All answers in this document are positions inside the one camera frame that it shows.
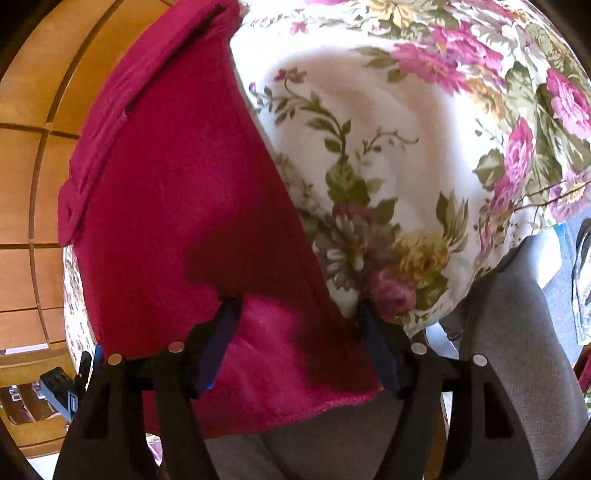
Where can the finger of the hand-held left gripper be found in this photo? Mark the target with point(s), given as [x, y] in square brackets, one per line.
[87, 369]

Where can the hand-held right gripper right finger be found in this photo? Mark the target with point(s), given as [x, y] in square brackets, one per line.
[378, 350]

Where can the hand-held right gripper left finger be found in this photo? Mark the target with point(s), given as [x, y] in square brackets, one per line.
[224, 341]

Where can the red velvet child's top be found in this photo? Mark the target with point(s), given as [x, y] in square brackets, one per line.
[161, 184]

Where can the wooden wardrobe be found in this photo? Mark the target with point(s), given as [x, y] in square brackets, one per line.
[27, 277]

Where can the person's grey trousers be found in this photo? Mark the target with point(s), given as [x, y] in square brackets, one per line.
[508, 332]

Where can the blue cloth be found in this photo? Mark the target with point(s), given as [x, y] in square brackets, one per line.
[561, 277]

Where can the floral blanket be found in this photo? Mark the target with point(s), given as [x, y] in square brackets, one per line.
[392, 138]

